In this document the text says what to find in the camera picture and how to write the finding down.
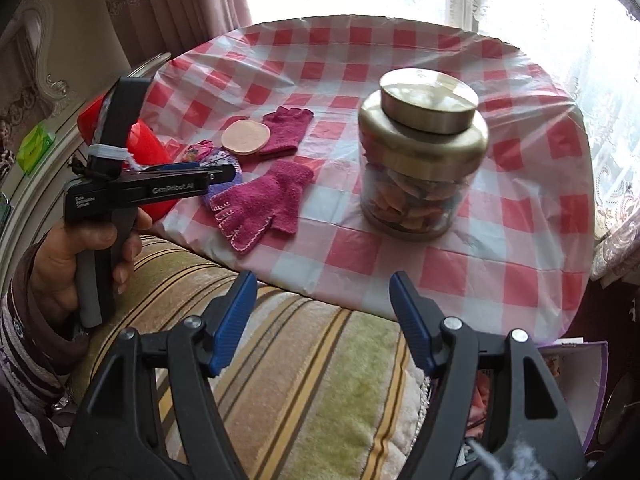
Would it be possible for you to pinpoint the cream ornate furniture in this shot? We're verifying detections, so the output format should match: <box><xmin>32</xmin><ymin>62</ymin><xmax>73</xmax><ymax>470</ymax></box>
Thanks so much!
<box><xmin>0</xmin><ymin>0</ymin><xmax>131</xmax><ymax>241</ymax></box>

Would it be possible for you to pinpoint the person's left hand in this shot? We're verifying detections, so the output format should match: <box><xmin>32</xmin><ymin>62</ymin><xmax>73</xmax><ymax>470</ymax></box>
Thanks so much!
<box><xmin>31</xmin><ymin>205</ymin><xmax>153</xmax><ymax>321</ymax></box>

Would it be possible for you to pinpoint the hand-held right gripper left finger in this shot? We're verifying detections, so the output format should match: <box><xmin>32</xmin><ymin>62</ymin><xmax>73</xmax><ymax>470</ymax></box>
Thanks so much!
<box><xmin>65</xmin><ymin>270</ymin><xmax>258</xmax><ymax>480</ymax></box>

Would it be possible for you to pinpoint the person's left forearm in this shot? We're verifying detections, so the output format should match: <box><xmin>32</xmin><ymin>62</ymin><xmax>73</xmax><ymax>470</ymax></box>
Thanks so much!
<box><xmin>0</xmin><ymin>240</ymin><xmax>91</xmax><ymax>441</ymax></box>

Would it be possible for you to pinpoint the small pink patterned pouch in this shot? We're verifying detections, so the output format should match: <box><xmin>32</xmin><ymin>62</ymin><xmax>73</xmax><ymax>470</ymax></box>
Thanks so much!
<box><xmin>181</xmin><ymin>141</ymin><xmax>213</xmax><ymax>163</ymax></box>

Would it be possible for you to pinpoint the red white checked tablecloth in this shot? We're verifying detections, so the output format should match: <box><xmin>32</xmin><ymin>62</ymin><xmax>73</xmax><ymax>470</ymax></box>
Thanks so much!
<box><xmin>135</xmin><ymin>14</ymin><xmax>596</xmax><ymax>338</ymax></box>

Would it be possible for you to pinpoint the magenta knit fingerless glove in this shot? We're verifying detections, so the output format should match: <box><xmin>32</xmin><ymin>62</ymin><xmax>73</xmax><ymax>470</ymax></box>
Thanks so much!
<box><xmin>257</xmin><ymin>106</ymin><xmax>315</xmax><ymax>157</ymax></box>
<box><xmin>209</xmin><ymin>161</ymin><xmax>315</xmax><ymax>252</ymax></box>

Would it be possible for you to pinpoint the red plastic container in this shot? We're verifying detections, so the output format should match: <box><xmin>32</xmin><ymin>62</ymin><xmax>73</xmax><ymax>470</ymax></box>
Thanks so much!
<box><xmin>77</xmin><ymin>94</ymin><xmax>181</xmax><ymax>221</ymax></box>

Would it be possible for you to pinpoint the purple knit glove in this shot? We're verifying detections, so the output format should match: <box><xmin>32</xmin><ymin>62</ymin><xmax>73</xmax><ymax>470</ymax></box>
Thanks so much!
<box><xmin>200</xmin><ymin>147</ymin><xmax>243</xmax><ymax>206</ymax></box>

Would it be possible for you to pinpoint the green packet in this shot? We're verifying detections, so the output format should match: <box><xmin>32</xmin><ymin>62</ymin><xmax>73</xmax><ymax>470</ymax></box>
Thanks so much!
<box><xmin>17</xmin><ymin>124</ymin><xmax>57</xmax><ymax>175</ymax></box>

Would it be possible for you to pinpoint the glass jar with gold lid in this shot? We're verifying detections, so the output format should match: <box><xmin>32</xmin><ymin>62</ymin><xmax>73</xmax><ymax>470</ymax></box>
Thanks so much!
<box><xmin>357</xmin><ymin>67</ymin><xmax>490</xmax><ymax>238</ymax></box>

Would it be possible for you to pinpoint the white purple storage box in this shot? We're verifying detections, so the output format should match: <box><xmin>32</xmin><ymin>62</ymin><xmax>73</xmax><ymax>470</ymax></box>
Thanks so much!
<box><xmin>465</xmin><ymin>340</ymin><xmax>608</xmax><ymax>466</ymax></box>

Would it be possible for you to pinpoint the round beige pad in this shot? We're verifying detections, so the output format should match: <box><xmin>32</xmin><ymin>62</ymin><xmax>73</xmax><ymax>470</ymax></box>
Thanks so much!
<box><xmin>221</xmin><ymin>119</ymin><xmax>271</xmax><ymax>156</ymax></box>

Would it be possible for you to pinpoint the striped sofa cushion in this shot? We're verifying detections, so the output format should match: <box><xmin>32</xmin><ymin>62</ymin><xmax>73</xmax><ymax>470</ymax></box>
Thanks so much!
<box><xmin>65</xmin><ymin>232</ymin><xmax>431</xmax><ymax>480</ymax></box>

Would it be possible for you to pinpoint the pink curtain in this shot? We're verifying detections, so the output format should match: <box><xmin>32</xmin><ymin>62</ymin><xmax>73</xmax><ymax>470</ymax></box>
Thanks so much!
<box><xmin>100</xmin><ymin>0</ymin><xmax>253</xmax><ymax>66</ymax></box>

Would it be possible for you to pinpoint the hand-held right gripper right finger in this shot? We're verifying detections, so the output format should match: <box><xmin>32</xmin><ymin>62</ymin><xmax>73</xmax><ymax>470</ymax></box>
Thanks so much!
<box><xmin>389</xmin><ymin>270</ymin><xmax>586</xmax><ymax>480</ymax></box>

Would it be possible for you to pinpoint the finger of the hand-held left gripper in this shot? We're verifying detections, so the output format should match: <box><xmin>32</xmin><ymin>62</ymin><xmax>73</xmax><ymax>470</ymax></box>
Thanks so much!
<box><xmin>205</xmin><ymin>163</ymin><xmax>236</xmax><ymax>184</ymax></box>
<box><xmin>122</xmin><ymin>162</ymin><xmax>208</xmax><ymax>177</ymax></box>

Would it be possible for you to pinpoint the white lace curtain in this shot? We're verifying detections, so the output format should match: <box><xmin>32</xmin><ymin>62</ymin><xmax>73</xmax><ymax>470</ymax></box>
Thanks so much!
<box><xmin>445</xmin><ymin>0</ymin><xmax>640</xmax><ymax>281</ymax></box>

